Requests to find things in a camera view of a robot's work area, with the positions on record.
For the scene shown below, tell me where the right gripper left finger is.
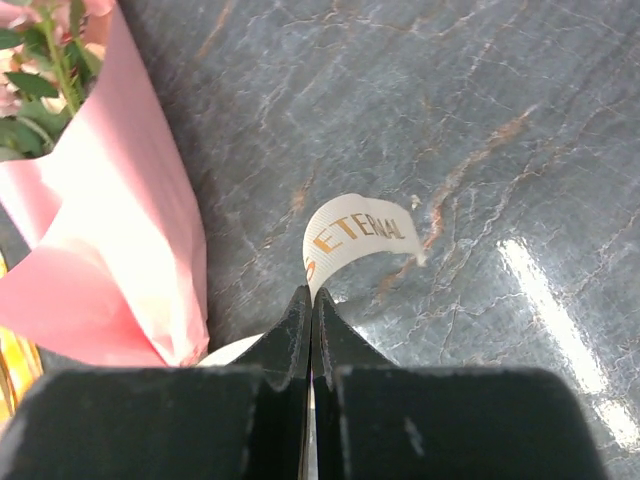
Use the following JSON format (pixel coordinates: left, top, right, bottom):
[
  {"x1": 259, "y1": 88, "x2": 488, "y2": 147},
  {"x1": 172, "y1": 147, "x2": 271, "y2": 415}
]
[{"x1": 1, "y1": 287, "x2": 312, "y2": 479}]

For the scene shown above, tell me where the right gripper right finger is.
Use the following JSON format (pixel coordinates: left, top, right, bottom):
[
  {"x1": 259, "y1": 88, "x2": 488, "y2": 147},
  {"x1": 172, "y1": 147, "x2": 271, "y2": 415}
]
[{"x1": 312, "y1": 289, "x2": 606, "y2": 479}]

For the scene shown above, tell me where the cream ribbon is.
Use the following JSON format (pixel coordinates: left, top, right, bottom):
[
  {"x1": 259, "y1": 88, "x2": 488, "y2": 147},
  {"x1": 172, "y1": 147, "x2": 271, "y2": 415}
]
[{"x1": 199, "y1": 193, "x2": 427, "y2": 366}]

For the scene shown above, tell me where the pink wrapping paper sheet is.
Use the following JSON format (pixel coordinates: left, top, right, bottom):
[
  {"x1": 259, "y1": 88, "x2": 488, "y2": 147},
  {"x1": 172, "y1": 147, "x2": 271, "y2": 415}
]
[{"x1": 1, "y1": 8, "x2": 209, "y2": 366}]

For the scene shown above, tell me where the pink rose stem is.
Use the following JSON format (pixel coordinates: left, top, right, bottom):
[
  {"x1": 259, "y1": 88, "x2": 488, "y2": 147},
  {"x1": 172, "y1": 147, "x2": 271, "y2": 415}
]
[{"x1": 1, "y1": 0, "x2": 116, "y2": 161}]

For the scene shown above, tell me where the orange white checkered cloth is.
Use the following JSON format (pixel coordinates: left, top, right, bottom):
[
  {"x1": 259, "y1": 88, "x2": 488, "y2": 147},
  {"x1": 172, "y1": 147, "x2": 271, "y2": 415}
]
[{"x1": 0, "y1": 249, "x2": 46, "y2": 426}]

